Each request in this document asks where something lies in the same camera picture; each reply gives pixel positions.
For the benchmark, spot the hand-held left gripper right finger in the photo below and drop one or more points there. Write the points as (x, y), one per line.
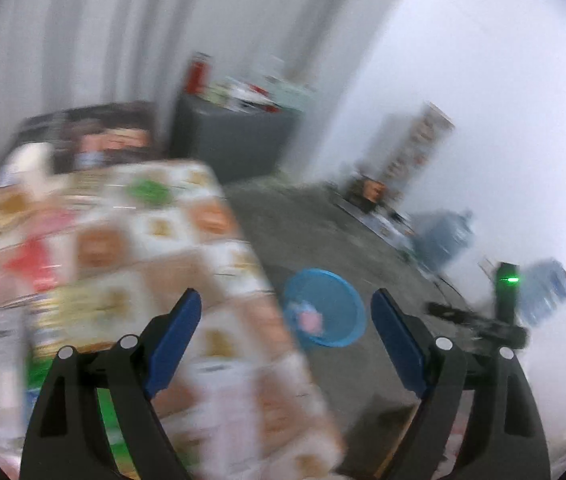
(397, 345)

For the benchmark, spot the printed tablecloth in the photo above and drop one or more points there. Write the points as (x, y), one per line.
(213, 270)

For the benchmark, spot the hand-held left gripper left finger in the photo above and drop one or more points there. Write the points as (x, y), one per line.
(179, 340)

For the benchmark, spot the red packet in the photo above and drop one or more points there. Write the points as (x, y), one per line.
(33, 262)

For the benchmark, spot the pile of assorted packets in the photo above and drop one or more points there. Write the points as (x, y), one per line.
(258, 92)

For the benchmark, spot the blue mesh basket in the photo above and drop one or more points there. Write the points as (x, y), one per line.
(344, 305)

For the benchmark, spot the small green packet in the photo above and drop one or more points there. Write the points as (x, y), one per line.
(149, 191)

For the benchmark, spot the blue water jug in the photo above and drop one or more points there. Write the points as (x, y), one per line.
(545, 290)
(442, 240)

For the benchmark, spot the white paper cup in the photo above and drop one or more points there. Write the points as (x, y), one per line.
(28, 162)

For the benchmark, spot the dark printed board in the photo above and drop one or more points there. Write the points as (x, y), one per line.
(108, 135)

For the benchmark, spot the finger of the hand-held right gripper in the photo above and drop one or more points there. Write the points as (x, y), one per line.
(450, 311)

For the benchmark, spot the brown box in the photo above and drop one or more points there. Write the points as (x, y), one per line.
(370, 191)

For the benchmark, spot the tall printed carton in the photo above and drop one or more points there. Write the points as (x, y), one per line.
(420, 142)

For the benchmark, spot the red bottle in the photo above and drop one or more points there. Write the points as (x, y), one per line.
(197, 74)

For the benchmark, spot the grey cabinet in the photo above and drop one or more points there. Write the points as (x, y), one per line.
(233, 145)

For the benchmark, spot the pink wrapper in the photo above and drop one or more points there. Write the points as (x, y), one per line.
(310, 317)

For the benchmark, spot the grey curtain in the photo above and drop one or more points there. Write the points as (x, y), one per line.
(113, 35)

